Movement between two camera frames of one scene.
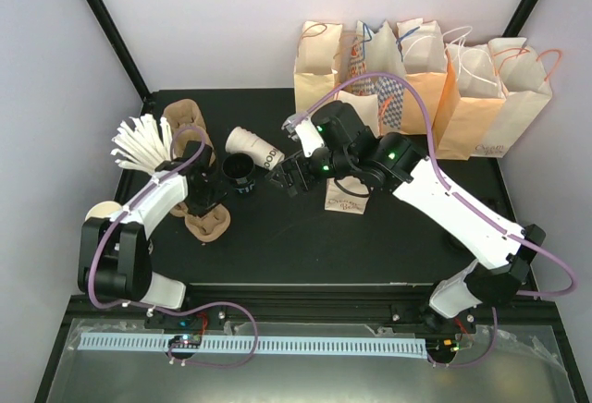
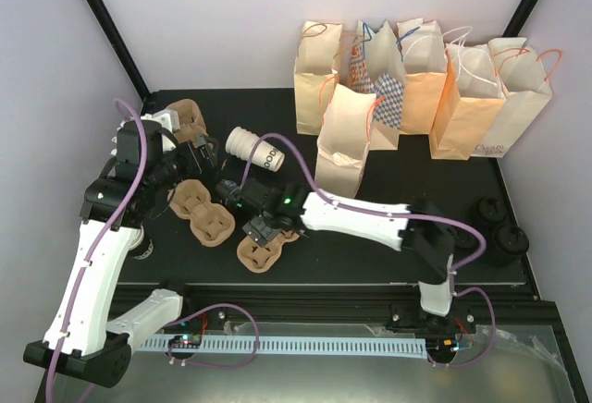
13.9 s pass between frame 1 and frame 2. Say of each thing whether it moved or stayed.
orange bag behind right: stayed
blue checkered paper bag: stayed
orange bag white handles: stayed
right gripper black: moved
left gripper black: moved
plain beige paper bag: stayed
